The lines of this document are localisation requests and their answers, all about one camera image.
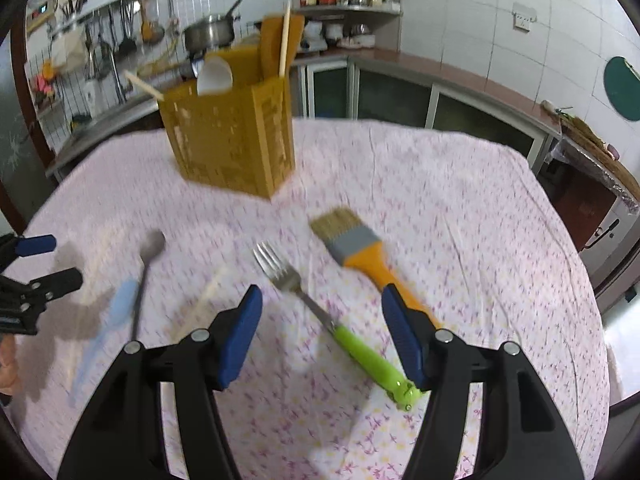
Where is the wooden chopstick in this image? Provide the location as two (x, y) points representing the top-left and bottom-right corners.
(279, 1), (292, 78)
(170, 267), (228, 343)
(124, 70), (165, 102)

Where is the orange handled pastry brush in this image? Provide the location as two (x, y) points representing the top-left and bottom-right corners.
(309, 207), (443, 331)

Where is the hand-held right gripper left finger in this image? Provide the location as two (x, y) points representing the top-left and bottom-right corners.
(57, 284), (264, 480)

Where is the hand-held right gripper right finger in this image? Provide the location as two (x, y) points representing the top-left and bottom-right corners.
(381, 282), (586, 480)

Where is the stack of plates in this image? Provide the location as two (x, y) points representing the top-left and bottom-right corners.
(340, 22), (376, 48)

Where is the metal spoon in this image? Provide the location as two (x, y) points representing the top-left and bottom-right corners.
(129, 230), (167, 343)

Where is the floral pink tablecloth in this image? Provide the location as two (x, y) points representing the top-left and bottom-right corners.
(10, 117), (611, 480)

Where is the green handled metal fork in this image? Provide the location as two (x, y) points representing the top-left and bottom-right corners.
(252, 242), (428, 413)

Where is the row of hanging kitchen utensils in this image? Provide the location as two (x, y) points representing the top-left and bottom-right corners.
(87, 0), (166, 81)

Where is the beige controller box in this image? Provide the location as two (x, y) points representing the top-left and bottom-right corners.
(25, 0), (56, 23)

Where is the round green cutting board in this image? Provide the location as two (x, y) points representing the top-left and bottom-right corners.
(602, 56), (640, 122)

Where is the white wall socket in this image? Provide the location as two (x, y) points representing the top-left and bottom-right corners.
(511, 2), (538, 33)

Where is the dark wooden glass door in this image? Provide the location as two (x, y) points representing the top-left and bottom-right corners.
(0, 30), (56, 231)

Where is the light blue plastic scraper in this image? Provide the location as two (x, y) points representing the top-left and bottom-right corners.
(70, 280), (141, 401)

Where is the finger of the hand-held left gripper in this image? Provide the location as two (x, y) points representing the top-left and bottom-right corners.
(0, 234), (57, 268)
(0, 267), (83, 311)

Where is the white hanging cloth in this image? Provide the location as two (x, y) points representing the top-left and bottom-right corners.
(50, 25), (88, 73)

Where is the person's left hand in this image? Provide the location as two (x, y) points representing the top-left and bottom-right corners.
(0, 335), (21, 396)

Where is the steel cooking pot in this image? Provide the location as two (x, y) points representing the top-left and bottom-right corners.
(182, 14), (236, 51)

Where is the foil covered side table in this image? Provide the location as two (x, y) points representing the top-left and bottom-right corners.
(547, 130), (640, 261)

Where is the yellow slotted utensil holder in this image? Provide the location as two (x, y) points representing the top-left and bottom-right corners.
(157, 45), (296, 201)

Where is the white plastic rice spoon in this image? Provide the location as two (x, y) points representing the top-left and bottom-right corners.
(196, 56), (234, 96)

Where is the kitchen counter with cabinets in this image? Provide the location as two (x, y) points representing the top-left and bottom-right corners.
(47, 45), (563, 181)

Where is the white soap bottle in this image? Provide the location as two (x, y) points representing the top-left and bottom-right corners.
(82, 80), (99, 117)

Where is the metal wall rack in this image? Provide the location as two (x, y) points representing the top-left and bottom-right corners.
(47, 0), (148, 36)

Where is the metal faucet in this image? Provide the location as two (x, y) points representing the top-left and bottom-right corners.
(90, 42), (126, 103)

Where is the wooden cutting board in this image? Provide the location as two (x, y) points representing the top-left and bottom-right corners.
(560, 110), (640, 196)

